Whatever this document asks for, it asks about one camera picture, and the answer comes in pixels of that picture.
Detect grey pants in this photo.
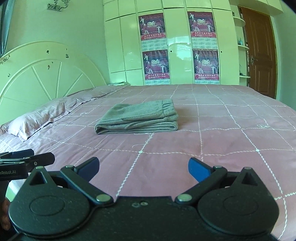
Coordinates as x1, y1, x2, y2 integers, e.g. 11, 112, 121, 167
94, 99, 179, 135

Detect person's left hand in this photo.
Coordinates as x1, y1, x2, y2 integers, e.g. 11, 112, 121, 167
0, 198, 11, 230

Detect pink pillow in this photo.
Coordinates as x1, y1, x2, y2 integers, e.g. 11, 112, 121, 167
1, 84, 129, 142

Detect pink checked bed sheet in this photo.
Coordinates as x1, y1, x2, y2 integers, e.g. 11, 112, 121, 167
1, 84, 295, 240

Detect cream round headboard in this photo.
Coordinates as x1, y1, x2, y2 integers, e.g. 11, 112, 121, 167
1, 41, 106, 124

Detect lower right red poster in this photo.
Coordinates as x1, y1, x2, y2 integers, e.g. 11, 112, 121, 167
193, 49, 220, 84

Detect red poster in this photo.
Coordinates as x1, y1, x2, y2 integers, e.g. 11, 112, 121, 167
188, 11, 218, 50
138, 13, 168, 52
142, 50, 171, 85
193, 49, 220, 84

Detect lower left red poster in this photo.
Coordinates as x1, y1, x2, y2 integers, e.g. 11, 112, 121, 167
142, 50, 171, 85

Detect upper right red poster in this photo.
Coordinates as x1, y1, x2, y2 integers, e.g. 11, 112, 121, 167
188, 11, 218, 50

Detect cream white wardrobe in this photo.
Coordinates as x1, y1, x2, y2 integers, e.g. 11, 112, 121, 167
103, 1, 282, 86

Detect brown wooden door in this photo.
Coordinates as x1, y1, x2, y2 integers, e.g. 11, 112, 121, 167
239, 6, 277, 98

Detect upper left red poster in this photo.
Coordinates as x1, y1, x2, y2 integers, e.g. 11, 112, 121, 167
138, 13, 168, 52

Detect corner wall shelves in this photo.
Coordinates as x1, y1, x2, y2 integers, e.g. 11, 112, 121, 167
232, 12, 250, 87

